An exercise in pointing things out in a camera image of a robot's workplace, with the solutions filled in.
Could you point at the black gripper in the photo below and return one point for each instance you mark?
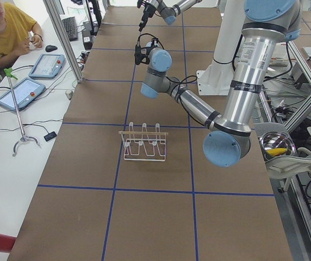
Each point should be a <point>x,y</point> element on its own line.
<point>145,14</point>
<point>138,55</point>

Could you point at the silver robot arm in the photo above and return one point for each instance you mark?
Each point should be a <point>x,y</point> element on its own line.
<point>168,14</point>
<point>266,24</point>

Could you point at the black keyboard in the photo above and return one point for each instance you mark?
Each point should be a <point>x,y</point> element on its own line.
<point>70,27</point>

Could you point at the black computer mouse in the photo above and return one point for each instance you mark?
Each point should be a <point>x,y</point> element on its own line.
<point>50,48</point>

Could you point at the blue teach pendant far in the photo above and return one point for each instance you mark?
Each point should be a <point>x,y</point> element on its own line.
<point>47,66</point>

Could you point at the blue teach pendant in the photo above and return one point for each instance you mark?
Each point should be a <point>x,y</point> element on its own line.
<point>25,92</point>
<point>47,66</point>

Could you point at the blue teach pendant near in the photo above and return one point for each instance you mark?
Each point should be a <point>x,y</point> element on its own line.
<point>25,92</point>

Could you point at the small black device on table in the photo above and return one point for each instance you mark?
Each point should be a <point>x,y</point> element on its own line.
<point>50,136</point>

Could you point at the metal grabber stick green tip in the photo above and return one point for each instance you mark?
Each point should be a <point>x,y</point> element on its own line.
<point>24,138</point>

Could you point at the person in yellow shirt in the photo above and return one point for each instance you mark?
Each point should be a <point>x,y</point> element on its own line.
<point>18,31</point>

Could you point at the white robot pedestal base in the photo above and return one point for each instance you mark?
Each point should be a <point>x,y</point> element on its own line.
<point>216,79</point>

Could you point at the white wire cup holder rack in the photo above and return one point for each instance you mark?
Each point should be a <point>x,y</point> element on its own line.
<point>144,145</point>

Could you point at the aluminium frame post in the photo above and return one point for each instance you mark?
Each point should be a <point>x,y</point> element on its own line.
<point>53,13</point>

